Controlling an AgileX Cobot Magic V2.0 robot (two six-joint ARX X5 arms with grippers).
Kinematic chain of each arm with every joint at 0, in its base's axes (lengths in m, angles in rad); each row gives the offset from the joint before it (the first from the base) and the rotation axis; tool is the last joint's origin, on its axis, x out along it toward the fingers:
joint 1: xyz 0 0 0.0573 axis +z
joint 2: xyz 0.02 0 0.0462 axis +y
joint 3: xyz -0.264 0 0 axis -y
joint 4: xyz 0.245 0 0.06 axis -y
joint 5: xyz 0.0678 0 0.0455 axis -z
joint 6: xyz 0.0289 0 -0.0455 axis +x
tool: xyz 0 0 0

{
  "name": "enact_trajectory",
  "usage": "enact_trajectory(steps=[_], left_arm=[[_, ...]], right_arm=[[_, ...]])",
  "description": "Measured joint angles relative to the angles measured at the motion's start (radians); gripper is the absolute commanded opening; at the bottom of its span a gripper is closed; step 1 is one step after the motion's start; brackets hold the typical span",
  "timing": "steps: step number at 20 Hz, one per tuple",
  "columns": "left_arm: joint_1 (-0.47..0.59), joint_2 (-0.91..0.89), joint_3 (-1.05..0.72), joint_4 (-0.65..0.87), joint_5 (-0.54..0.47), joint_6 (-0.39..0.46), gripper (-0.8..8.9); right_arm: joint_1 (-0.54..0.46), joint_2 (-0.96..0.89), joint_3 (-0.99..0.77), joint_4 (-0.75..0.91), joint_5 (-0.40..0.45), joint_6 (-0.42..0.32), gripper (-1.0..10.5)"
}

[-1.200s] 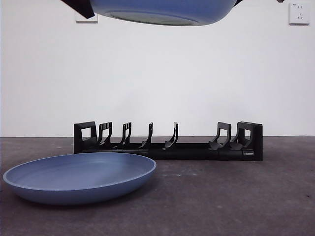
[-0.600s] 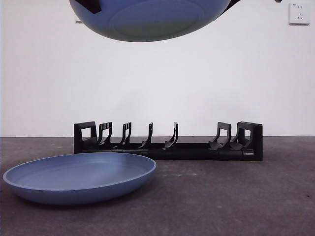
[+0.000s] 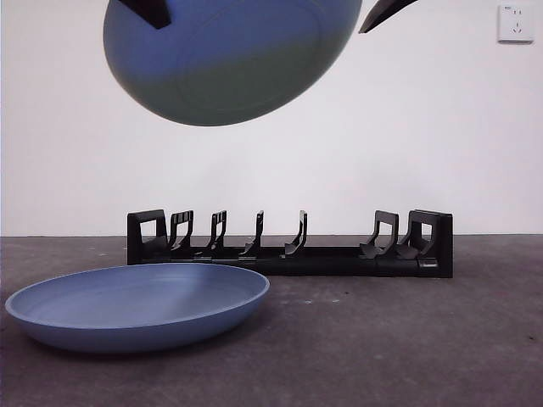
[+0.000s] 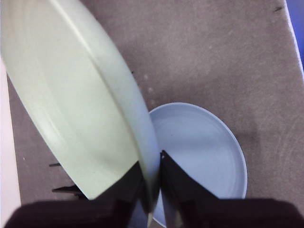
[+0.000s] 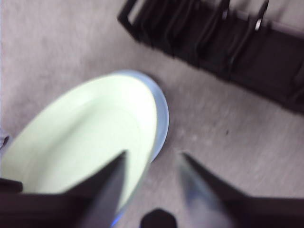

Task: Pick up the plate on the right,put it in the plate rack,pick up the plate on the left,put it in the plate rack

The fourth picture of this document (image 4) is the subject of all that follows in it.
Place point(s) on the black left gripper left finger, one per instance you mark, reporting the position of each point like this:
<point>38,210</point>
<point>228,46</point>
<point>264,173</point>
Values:
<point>71,213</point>

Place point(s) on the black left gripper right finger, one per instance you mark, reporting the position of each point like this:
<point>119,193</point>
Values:
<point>225,213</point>

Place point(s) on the light blue plate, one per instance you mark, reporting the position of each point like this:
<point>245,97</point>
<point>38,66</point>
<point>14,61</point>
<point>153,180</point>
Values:
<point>199,147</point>

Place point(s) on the light green plate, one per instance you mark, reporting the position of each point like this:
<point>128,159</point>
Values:
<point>61,95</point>

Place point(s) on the black plastic plate rack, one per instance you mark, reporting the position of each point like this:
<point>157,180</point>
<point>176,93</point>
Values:
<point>69,190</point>

